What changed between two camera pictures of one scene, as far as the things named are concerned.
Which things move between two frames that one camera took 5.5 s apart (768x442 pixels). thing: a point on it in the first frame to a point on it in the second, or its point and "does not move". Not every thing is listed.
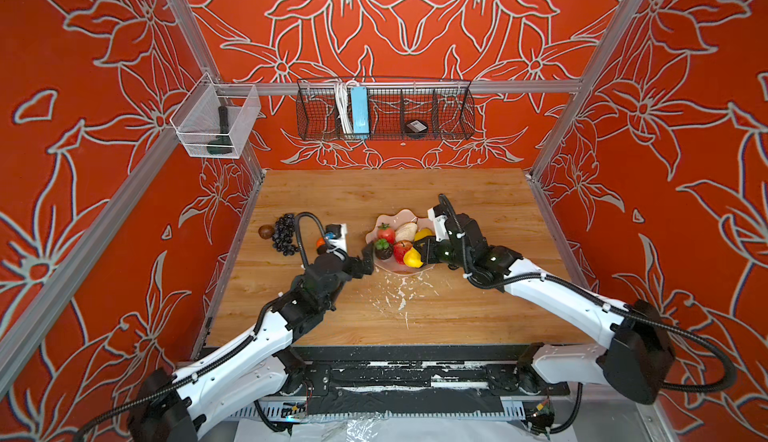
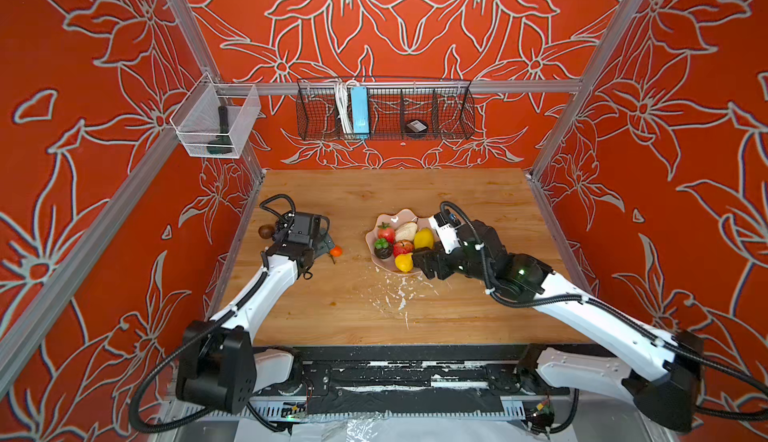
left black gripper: x=366 y=261 to x=323 y=242
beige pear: x=406 y=231 does not move
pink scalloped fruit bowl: x=390 y=265 does not move
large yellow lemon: x=423 y=233 does not move
